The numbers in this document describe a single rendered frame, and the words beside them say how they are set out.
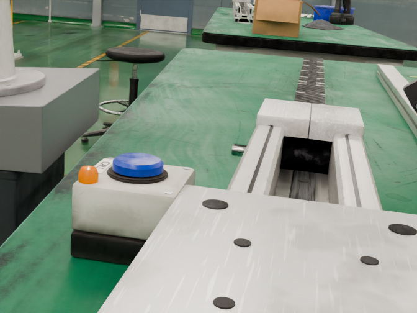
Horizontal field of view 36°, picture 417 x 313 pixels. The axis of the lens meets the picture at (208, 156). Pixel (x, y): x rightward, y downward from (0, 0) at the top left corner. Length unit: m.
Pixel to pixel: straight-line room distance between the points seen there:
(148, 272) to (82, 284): 0.26
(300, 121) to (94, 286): 0.25
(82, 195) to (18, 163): 0.23
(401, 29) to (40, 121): 11.36
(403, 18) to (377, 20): 0.44
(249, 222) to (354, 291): 0.06
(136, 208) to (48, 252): 0.08
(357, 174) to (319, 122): 0.13
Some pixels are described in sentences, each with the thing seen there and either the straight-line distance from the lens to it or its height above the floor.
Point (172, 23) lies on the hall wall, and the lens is 11.64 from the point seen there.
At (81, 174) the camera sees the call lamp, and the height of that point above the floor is 0.85.
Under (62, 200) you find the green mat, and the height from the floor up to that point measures 0.78.
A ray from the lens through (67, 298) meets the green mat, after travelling 0.45.
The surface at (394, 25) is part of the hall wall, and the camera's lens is 11.89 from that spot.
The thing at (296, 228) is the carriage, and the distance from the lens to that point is 0.25.
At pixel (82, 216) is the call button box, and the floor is 0.81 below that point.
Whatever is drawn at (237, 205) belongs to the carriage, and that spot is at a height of 0.90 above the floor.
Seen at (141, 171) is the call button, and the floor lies 0.85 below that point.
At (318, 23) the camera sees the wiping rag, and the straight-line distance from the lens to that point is 3.53.
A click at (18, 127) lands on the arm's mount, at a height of 0.83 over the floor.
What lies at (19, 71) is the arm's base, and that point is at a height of 0.86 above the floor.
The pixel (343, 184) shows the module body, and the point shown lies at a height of 0.86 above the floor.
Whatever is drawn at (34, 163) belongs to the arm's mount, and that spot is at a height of 0.79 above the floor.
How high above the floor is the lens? 0.99
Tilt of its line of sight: 16 degrees down
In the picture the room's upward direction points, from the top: 5 degrees clockwise
